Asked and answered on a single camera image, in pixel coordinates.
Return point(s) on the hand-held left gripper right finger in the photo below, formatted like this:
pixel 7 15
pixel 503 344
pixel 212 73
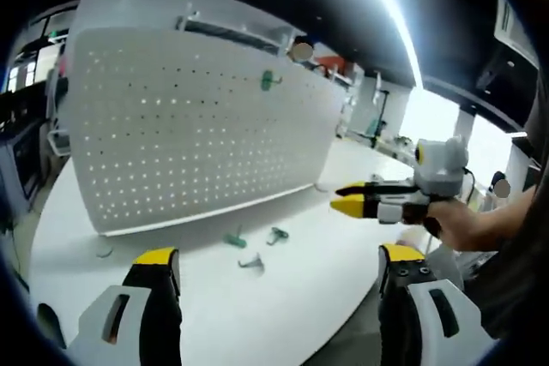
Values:
pixel 407 310

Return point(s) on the dark equipment cabinet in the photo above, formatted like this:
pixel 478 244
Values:
pixel 21 160

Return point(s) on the white shelving cabinet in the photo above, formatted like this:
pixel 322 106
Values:
pixel 141 6

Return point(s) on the black kick scooter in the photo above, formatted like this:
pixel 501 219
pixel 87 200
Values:
pixel 378 124

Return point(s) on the white metal frame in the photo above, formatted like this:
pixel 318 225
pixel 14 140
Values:
pixel 58 141

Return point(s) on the white perforated mounting plate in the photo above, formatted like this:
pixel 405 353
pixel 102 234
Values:
pixel 193 139

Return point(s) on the person's dark grey shirt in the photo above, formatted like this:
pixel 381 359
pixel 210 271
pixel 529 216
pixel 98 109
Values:
pixel 514 280

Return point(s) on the ceiling light strip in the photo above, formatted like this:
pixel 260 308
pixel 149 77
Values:
pixel 399 19

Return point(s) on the person's right hand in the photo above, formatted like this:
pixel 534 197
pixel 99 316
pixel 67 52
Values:
pixel 456 222

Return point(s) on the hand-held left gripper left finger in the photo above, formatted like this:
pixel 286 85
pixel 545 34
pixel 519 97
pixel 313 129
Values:
pixel 128 319

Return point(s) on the ceiling air conditioner unit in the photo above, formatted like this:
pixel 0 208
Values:
pixel 510 23

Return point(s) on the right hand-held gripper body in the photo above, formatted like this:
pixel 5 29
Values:
pixel 442 166

